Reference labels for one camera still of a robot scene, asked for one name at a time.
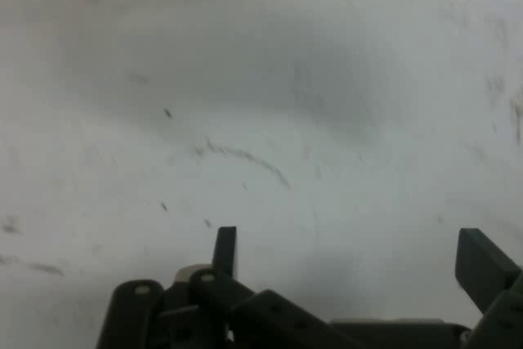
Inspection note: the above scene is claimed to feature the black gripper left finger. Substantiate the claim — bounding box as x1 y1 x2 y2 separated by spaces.
96 226 361 349

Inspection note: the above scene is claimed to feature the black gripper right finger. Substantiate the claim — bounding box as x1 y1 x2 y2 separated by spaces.
454 226 523 349

